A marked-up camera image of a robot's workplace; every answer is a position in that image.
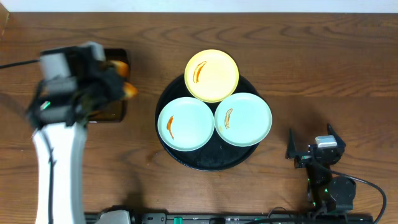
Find black rectangular water tray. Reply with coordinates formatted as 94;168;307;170
90;48;130;123

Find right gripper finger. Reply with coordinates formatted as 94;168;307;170
326;124;346;146
285;129;297;159

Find light blue plate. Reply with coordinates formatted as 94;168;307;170
215;93;272;147
157;97;215;152

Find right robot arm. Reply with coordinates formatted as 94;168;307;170
285;125;356;219

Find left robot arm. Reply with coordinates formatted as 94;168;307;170
26;42;130;223

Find yellow plate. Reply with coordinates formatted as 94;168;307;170
184;49;239;103

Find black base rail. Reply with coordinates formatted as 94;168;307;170
85;212;374;224

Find orange green scrub sponge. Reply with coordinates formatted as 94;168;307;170
109;60;139;100

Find round black serving tray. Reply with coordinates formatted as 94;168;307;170
155;74;258;171

